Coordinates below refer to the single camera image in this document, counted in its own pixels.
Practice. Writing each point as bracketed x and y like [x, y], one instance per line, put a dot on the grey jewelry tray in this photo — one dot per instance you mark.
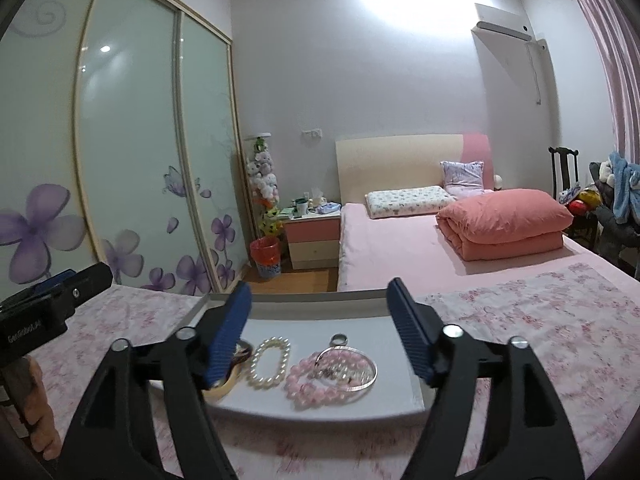
[300, 317]

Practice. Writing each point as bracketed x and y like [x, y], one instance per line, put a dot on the person's left hand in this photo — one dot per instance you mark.
[45, 410]

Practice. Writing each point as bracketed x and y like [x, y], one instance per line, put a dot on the purple patterned pillow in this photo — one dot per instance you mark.
[462, 177]

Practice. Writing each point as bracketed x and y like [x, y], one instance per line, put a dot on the flower print sliding wardrobe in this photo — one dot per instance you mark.
[125, 135]

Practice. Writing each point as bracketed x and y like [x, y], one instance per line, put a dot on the pink bed mattress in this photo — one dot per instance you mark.
[390, 250]

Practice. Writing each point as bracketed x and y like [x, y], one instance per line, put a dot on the dark wooden chair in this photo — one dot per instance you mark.
[560, 170]

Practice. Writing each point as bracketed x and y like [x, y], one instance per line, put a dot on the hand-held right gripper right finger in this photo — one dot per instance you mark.
[407, 332]

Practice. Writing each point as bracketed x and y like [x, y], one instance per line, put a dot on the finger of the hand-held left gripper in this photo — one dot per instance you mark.
[52, 280]
[85, 285]

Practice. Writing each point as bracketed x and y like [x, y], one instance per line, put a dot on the colourful plush toy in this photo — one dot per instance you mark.
[580, 205]

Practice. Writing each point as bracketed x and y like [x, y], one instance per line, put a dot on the white patterned pillow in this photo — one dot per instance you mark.
[405, 202]

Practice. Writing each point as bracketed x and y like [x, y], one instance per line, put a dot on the folded pink quilt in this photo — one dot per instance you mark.
[500, 225]

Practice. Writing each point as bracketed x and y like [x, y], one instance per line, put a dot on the silver bangle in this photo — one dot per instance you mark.
[374, 371]

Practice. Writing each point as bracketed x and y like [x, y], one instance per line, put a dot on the pink beige nightstand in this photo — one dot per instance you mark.
[312, 245]

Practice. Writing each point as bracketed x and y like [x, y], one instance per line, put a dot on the red trash bin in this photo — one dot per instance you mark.
[265, 260]

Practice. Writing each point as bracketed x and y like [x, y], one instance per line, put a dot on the light blue garment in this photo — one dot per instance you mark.
[625, 190]

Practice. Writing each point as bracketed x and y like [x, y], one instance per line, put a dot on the grey fabric chair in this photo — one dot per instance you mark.
[612, 240]

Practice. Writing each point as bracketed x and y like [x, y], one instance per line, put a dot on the white air conditioner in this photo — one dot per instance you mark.
[500, 21]

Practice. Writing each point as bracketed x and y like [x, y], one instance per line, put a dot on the white plush toy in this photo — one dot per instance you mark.
[606, 172]

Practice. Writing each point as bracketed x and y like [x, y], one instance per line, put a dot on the pink floral bedspread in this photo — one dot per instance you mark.
[525, 320]

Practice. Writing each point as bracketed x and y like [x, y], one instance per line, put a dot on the hanging plush toy bunch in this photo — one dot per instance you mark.
[262, 180]

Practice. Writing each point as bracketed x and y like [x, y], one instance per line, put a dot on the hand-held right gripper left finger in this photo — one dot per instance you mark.
[225, 335]

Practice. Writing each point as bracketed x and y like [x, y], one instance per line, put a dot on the white air conditioner pipe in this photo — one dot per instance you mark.
[535, 75]

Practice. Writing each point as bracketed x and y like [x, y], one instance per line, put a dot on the pink curtain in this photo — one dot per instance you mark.
[615, 70]

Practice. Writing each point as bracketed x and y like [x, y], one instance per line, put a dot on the beige pink headboard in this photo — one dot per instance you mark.
[390, 165]

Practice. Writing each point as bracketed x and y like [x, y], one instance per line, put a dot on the silver earrings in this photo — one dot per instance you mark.
[332, 372]

